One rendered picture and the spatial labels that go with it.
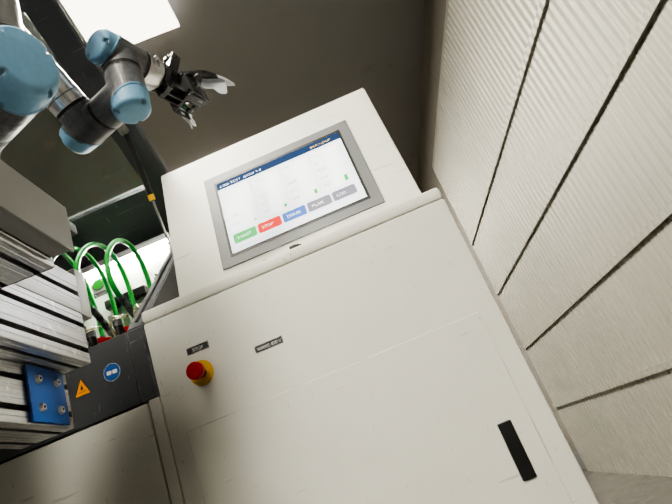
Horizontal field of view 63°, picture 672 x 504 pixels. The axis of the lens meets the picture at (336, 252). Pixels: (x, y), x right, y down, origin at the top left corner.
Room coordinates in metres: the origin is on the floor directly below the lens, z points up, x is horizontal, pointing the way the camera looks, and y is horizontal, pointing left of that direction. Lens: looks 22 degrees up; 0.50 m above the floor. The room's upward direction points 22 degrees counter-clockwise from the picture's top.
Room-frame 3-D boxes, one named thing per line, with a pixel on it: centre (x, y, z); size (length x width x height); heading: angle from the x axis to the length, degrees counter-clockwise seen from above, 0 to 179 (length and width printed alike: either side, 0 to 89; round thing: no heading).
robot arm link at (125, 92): (0.86, 0.28, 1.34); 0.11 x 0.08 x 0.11; 65
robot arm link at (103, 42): (0.85, 0.27, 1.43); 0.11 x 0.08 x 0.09; 155
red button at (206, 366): (1.06, 0.35, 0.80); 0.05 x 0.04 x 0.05; 87
